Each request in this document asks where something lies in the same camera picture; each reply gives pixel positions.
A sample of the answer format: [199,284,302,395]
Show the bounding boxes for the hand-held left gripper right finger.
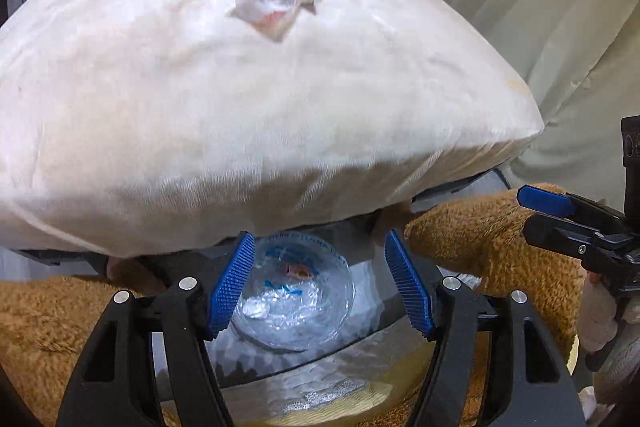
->
[384,229,587,427]

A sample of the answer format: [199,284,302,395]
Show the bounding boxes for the person's right hand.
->
[579,271,621,354]

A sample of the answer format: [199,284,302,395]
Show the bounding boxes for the cream curtain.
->
[425,0,640,208]

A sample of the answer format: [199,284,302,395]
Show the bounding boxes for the cream plush bed blanket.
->
[0,0,546,258]

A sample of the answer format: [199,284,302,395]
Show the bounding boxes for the person's right forearm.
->
[592,337,640,418]

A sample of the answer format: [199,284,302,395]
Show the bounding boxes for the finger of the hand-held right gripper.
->
[516,185,626,229]
[523,213,632,259]

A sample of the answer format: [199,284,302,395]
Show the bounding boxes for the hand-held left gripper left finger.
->
[55,232,257,427]

